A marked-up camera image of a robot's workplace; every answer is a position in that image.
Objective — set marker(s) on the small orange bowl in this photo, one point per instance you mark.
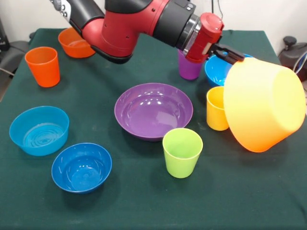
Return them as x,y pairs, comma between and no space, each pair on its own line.
72,51

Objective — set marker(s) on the flat-bottomed light blue bowl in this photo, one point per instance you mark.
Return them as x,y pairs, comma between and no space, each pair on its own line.
16,134

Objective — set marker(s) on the dark green tablecloth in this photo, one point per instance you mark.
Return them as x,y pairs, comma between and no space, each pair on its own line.
216,191

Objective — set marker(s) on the large light blue bowl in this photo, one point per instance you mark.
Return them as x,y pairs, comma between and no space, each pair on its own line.
214,72

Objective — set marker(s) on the purple bowl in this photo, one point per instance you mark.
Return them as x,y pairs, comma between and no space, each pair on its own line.
153,115

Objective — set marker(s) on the large yellow-orange bowl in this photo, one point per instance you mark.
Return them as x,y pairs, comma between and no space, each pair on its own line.
263,107

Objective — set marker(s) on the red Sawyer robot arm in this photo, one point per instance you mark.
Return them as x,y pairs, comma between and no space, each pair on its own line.
124,28

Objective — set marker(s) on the purple cup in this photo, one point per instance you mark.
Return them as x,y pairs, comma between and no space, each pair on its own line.
188,72

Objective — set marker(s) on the yellow cup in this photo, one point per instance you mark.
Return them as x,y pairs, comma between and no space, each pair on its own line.
216,117

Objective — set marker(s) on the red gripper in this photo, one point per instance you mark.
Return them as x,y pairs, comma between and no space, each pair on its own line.
206,36

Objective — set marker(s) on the orange cup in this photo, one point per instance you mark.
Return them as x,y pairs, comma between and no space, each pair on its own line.
45,74

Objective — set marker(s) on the dark blue bowl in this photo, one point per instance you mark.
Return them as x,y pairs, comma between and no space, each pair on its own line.
81,172

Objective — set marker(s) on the green cup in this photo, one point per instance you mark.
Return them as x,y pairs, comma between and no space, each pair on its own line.
180,167

